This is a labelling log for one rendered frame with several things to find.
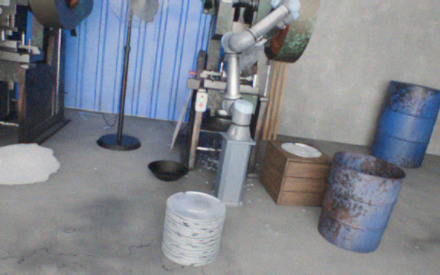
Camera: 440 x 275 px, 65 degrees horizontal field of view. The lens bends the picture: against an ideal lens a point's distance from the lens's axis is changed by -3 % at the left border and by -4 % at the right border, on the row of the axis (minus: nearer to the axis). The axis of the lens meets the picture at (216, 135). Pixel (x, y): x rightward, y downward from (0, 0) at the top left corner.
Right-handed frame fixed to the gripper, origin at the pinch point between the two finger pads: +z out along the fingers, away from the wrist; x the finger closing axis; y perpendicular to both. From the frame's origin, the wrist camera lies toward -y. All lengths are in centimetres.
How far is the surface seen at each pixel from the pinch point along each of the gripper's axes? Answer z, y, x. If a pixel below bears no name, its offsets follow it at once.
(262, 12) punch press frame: -7.4, -25.9, -25.3
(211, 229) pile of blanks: 29, 102, 90
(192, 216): 32, 106, 81
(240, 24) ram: 10.8, -20.5, -27.2
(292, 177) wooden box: 25, 8, 92
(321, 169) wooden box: 9, -6, 97
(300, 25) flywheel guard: -27.5, -19.4, 3.2
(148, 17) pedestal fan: 63, 8, -72
